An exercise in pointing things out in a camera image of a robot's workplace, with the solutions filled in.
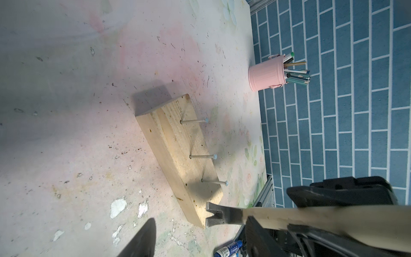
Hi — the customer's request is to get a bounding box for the steel nail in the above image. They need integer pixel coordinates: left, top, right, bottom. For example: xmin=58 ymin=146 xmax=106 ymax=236
xmin=201 ymin=179 xmax=229 ymax=186
xmin=180 ymin=118 xmax=209 ymax=124
xmin=189 ymin=154 xmax=217 ymax=160

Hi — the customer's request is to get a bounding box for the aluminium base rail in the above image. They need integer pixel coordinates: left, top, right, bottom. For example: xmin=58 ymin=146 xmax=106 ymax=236
xmin=253 ymin=175 xmax=275 ymax=208

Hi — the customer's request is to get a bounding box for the steel nail middle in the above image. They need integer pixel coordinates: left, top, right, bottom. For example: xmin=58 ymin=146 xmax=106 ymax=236
xmin=189 ymin=154 xmax=217 ymax=160

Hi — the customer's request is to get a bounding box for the pink pen holder bucket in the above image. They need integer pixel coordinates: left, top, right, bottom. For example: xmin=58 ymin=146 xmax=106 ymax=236
xmin=248 ymin=55 xmax=287 ymax=92

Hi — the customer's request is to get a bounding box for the blue white tube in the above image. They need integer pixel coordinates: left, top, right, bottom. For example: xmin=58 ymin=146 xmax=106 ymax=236
xmin=214 ymin=241 xmax=243 ymax=257

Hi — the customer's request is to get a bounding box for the wooden block with nails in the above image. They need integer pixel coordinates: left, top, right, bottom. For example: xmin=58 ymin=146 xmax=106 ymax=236
xmin=136 ymin=94 xmax=223 ymax=228

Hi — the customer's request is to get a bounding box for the steel nail far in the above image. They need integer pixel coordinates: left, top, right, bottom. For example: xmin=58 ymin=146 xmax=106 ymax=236
xmin=180 ymin=118 xmax=209 ymax=124

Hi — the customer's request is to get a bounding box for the steel nail near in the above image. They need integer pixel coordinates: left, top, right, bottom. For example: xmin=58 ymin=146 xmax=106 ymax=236
xmin=201 ymin=179 xmax=229 ymax=186

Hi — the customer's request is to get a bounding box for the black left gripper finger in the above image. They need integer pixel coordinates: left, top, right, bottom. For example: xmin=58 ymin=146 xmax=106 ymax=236
xmin=117 ymin=218 xmax=156 ymax=257

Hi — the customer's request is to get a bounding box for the steel claw hammer wooden handle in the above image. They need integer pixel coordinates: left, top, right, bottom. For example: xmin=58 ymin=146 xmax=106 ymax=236
xmin=204 ymin=201 xmax=411 ymax=253

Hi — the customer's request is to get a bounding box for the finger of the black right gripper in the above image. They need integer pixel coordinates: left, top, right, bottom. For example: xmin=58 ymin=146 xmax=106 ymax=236
xmin=286 ymin=176 xmax=398 ymax=207
xmin=246 ymin=216 xmax=410 ymax=257

